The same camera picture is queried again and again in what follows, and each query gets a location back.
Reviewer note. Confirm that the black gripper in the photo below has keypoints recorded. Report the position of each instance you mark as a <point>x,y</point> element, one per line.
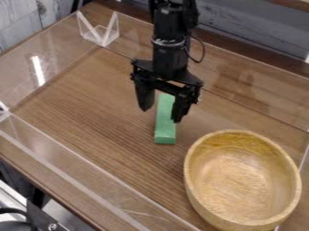
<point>166,73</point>

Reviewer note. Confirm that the clear acrylic corner bracket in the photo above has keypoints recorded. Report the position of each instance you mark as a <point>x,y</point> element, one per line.
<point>99,34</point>

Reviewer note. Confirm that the green rectangular block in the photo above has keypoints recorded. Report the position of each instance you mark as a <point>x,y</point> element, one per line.
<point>165,129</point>

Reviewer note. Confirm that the clear acrylic tray wall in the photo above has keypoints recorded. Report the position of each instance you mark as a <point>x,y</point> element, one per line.
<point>78,138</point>

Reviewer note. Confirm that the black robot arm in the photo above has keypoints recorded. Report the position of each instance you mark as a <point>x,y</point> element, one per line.
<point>174,17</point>

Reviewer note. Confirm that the brown wooden bowl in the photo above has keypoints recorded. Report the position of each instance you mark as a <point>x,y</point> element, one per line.
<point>243,181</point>

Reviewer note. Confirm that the black metal table frame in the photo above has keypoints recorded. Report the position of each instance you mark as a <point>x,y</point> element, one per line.
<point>22,202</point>

